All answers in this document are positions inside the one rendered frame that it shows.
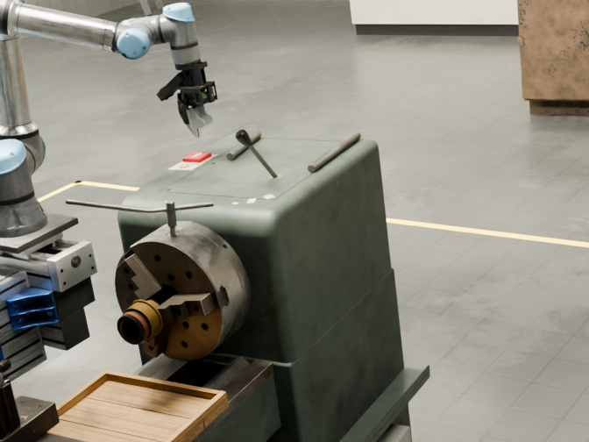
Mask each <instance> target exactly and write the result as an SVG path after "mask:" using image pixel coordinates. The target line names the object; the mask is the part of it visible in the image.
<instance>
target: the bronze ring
mask: <svg viewBox="0 0 589 442"><path fill-rule="evenodd" d="M157 307H159V305H158V304H157V303H156V302H154V301H152V300H147V301H146V300H136V301H134V302H133V303H132V304H131V305H130V308H128V309H127V310H126V311H125V312H124V314H123V315H122V316H121V317H120V318H119V319H118V321H117V330H118V332H119V334H120V336H121V337H122V338H123V339H124V340H125V341H126V342H128V343H129V344H132V345H138V344H140V343H142V342H143V341H145V340H148V339H149V338H150V337H152V336H155V335H157V334H159V333H160V332H161V330H162V327H163V321H162V317H161V315H160V313H159V311H158V310H157Z"/></svg>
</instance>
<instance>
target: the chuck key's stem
mask: <svg viewBox="0 0 589 442"><path fill-rule="evenodd" d="M165 203H166V208H167V226H169V229H170V236H176V230H175V226H176V225H177V221H176V211H175V202H174V200H173V199H168V200H166V201H165Z"/></svg>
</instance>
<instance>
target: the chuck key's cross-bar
mask: <svg viewBox="0 0 589 442"><path fill-rule="evenodd" d="M66 204H72V205H81V206H88V207H95V208H103V209H110V210H124V211H131V212H139V213H146V214H156V213H163V212H167V208H166V207H164V208H156V209H147V208H139V207H131V206H124V205H117V204H109V203H96V202H88V201H81V200H74V199H66ZM213 206H214V203H213V202H206V203H193V204H185V205H178V206H175V211H178V210H192V209H199V208H206V207H213Z"/></svg>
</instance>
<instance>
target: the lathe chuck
mask: <svg viewBox="0 0 589 442"><path fill-rule="evenodd" d="M175 230H176V232H178V233H179V234H180V236H179V237H175V238H170V237H167V234H168V233H169V232H170V229H169V226H167V227H163V228H160V229H158V230H156V231H154V232H152V233H150V234H149V235H147V236H146V237H144V238H142V239H141V240H140V241H138V242H136V243H135V244H133V245H132V246H131V249H132V251H133V252H134V253H135V254H136V255H137V256H138V257H139V259H140V260H141V261H142V262H143V263H144V265H145V266H146V267H147V269H148V270H149V271H150V272H151V273H152V275H153V276H154V277H155V279H156V280H157V281H158V282H159V284H166V285H165V286H164V287H163V289H161V290H160V291H159V292H158V293H157V294H156V295H155V296H153V297H152V298H150V299H149V300H152V301H154V302H156V303H157V304H158V305H161V304H163V303H164V302H165V301H166V300H168V299H169V298H171V297H172V296H173V295H176V294H178V293H179V294H196V293H216V292H218V291H220V289H219V288H220V287H221V288H223V290H224V295H225V298H226V302H227V303H226V306H222V307H220V308H215V309H213V310H212V311H210V312H209V313H208V314H207V315H205V316H189V317H188V318H187V319H185V320H174V321H173V322H172V323H171V324H170V330H169V335H168V340H167V349H166V354H165V356H167V357H168V358H171V359H174V360H184V361H190V360H199V359H201V358H203V357H205V356H207V355H208V354H210V353H211V352H212V351H213V350H215V349H216V348H217V347H218V346H220V345H221V344H222V343H223V342H224V341H225V340H226V339H227V338H229V337H230V336H231V335H232V334H233V333H234V332H235V330H236V329H237V328H238V326H239V324H240V321H241V318H242V316H243V310H244V297H243V291H242V287H241V284H240V280H239V279H238V275H237V273H236V271H235V269H234V267H233V266H232V264H231V262H230V261H229V259H228V258H227V256H226V255H225V254H224V253H223V251H222V250H221V249H220V248H219V247H218V246H217V245H216V244H215V243H213V242H212V241H211V240H210V239H208V238H206V237H205V236H203V235H202V234H201V233H199V232H196V231H194V230H191V229H188V228H185V227H180V226H175ZM131 249H130V250H131ZM130 250H129V251H130ZM129 251H128V252H129ZM128 252H127V253H128ZM125 255H126V253H124V254H122V256H121V257H120V259H119V261H118V264H117V267H118V266H119V265H120V264H121V263H122V262H123V261H124V260H125V258H124V256H125ZM127 282H128V281H127V280H125V278H124V277H123V276H122V275H121V274H120V272H119V271H118V270H117V269H116V273H115V289H116V294H117V300H118V304H119V306H120V309H121V311H122V313H123V314H124V312H125V311H126V310H127V309H128V308H130V305H129V304H128V302H127V301H126V299H127V298H128V297H129V296H130V294H129V293H128V292H127V291H126V289H125V288H124V285H125V284H126V283H127ZM176 291H177V292H178V293H177V292H176ZM230 330H231V333H230V335H229V336H228V337H227V338H226V339H225V340H224V337H225V336H226V335H227V333H228V332H229V331H230Z"/></svg>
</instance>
